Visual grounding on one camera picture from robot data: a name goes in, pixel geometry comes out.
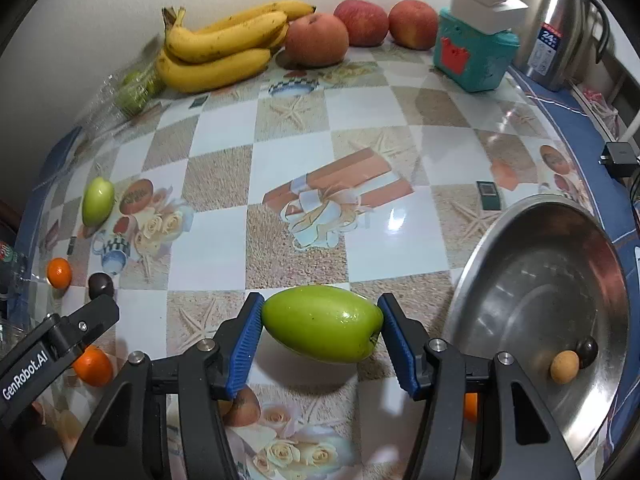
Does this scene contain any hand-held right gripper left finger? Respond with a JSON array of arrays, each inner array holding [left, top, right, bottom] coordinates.
[[60, 291, 266, 480]]

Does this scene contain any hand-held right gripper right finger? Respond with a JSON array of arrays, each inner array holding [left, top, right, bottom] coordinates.
[[376, 292, 583, 480]]

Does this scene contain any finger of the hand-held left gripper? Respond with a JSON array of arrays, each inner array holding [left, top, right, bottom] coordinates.
[[47, 294, 121, 361]]

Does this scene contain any dark purple plum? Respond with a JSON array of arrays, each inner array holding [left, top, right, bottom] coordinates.
[[88, 272, 115, 299], [575, 336, 599, 367]]

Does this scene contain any small orange tangerine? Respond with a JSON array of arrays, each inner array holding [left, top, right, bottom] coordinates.
[[47, 257, 73, 289]]

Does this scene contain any green jujube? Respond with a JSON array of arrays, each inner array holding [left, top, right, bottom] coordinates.
[[81, 176, 116, 227], [261, 285, 385, 365]]

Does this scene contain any stainless steel bowl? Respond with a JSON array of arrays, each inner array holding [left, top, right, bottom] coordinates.
[[442, 195, 631, 480]]

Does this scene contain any brown longan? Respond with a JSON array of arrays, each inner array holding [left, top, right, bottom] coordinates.
[[550, 350, 581, 385]]

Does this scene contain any clear bag of green fruits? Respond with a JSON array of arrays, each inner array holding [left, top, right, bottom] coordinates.
[[80, 45, 168, 126]]

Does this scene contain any clear glass cup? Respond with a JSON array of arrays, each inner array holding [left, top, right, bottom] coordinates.
[[0, 240, 46, 306]]

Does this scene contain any checkered printed tablecloth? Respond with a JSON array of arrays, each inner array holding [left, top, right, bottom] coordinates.
[[0, 42, 640, 480]]

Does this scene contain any yellow banana bunch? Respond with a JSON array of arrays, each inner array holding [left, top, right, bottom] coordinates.
[[156, 0, 317, 94]]

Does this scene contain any black power adapter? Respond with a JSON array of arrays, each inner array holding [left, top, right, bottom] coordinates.
[[599, 141, 640, 180]]

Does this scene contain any teal box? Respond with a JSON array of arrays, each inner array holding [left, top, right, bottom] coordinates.
[[432, 8, 520, 93]]

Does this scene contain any red apple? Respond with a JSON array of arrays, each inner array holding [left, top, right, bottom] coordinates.
[[333, 0, 390, 48], [285, 14, 350, 67], [388, 0, 440, 51]]

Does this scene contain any stainless steel kettle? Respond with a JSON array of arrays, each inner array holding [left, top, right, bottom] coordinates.
[[510, 0, 616, 93]]

